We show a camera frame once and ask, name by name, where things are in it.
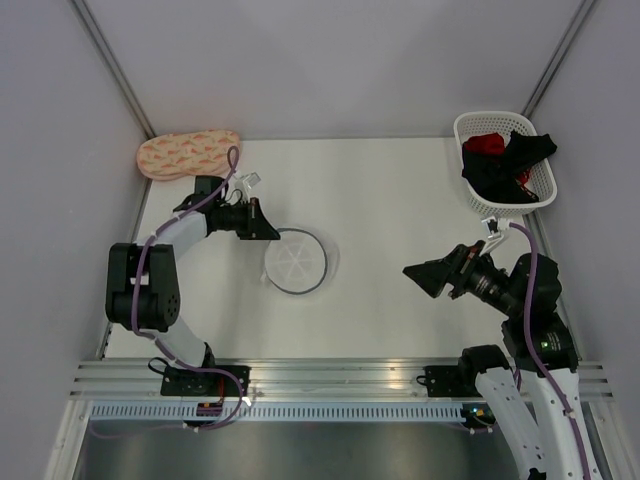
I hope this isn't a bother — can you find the white slotted cable duct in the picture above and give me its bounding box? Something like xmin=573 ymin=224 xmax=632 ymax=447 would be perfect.
xmin=90 ymin=401 xmax=463 ymax=423

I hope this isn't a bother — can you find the white plastic basket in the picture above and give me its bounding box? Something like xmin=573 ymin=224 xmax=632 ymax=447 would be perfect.
xmin=453 ymin=111 xmax=558 ymax=217

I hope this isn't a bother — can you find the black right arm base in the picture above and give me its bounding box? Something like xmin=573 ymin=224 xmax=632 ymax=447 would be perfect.
xmin=417 ymin=365 xmax=473 ymax=398

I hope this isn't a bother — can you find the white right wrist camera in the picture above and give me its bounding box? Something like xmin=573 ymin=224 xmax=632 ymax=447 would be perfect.
xmin=481 ymin=216 xmax=511 ymax=255

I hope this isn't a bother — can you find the black underwear garment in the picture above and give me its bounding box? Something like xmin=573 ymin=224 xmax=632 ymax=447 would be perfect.
xmin=461 ymin=130 xmax=557 ymax=204

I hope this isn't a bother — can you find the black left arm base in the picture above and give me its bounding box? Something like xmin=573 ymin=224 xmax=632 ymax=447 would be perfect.
xmin=160 ymin=365 xmax=251 ymax=397

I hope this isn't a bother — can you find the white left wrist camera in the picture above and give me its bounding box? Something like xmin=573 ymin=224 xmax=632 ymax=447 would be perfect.
xmin=229 ymin=172 xmax=261 ymax=201

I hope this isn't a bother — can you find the aluminium mounting rail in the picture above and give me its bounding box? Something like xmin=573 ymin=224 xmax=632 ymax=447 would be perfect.
xmin=69 ymin=357 xmax=615 ymax=401

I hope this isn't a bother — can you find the pink patterned bra case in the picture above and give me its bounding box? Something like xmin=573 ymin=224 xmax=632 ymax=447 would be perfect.
xmin=136 ymin=129 xmax=241 ymax=181

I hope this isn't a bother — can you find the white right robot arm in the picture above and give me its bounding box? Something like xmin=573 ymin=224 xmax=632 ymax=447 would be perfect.
xmin=403 ymin=241 xmax=601 ymax=479

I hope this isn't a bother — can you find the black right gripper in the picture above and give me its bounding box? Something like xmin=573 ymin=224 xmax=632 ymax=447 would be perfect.
xmin=403 ymin=239 xmax=523 ymax=316

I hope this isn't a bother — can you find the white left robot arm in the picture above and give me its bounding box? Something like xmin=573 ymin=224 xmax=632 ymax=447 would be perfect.
xmin=105 ymin=176 xmax=281 ymax=396

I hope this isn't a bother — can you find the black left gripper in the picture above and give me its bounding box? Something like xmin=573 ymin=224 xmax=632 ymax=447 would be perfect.
xmin=215 ymin=198 xmax=280 ymax=241

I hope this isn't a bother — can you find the round white mesh laundry bag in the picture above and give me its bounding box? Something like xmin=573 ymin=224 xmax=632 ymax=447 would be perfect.
xmin=261 ymin=225 xmax=340 ymax=297

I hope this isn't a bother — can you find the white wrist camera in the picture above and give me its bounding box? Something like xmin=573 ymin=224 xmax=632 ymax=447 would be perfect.
xmin=229 ymin=172 xmax=261 ymax=201
xmin=481 ymin=216 xmax=511 ymax=255

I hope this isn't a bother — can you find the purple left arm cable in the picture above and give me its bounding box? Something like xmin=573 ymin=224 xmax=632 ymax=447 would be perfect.
xmin=128 ymin=145 xmax=239 ymax=346

